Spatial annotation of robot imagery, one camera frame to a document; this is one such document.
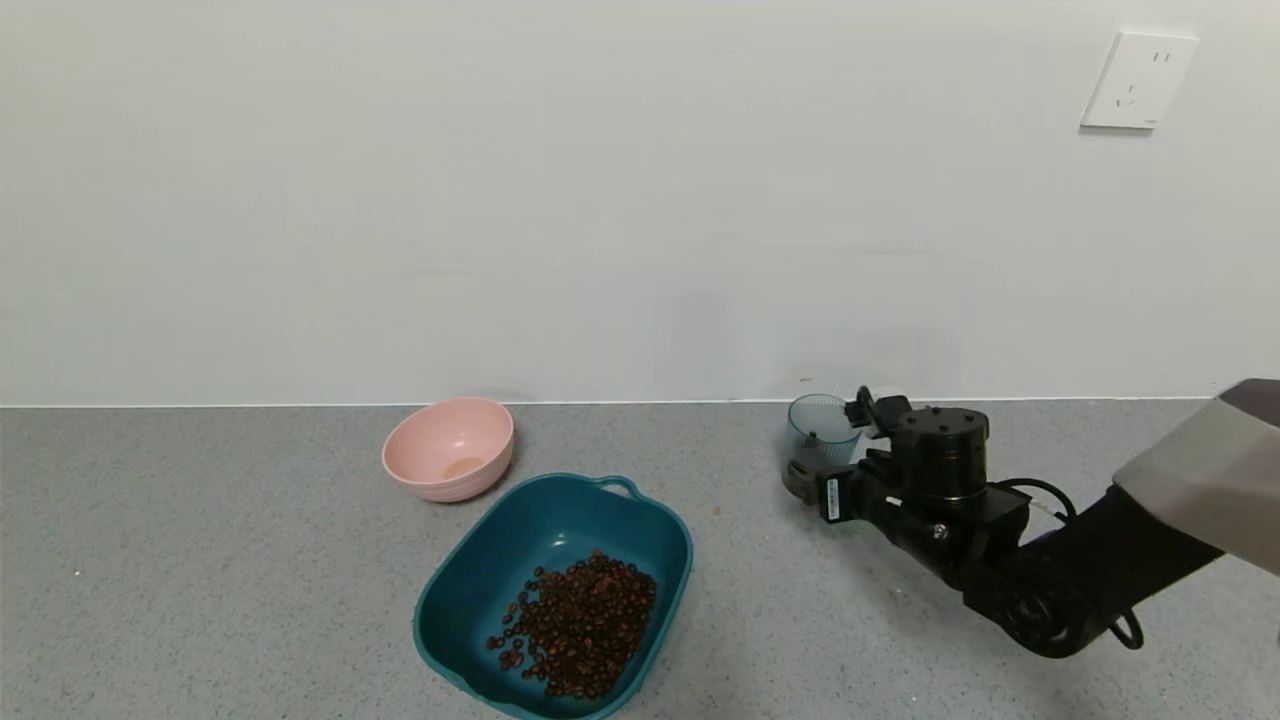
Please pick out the brown coffee beans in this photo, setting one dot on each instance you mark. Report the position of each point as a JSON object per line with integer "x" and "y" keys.
{"x": 585, "y": 630}

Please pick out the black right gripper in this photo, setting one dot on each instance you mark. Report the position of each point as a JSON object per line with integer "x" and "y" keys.
{"x": 833, "y": 497}

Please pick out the white wall power outlet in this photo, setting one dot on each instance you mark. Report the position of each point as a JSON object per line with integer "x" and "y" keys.
{"x": 1138, "y": 82}

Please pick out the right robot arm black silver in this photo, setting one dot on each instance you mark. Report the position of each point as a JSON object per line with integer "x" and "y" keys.
{"x": 1180, "y": 490}

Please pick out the translucent grey ribbed cup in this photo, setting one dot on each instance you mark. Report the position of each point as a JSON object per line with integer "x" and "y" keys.
{"x": 820, "y": 440}

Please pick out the pink plastic bowl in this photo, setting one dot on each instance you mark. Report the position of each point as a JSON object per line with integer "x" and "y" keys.
{"x": 440, "y": 450}

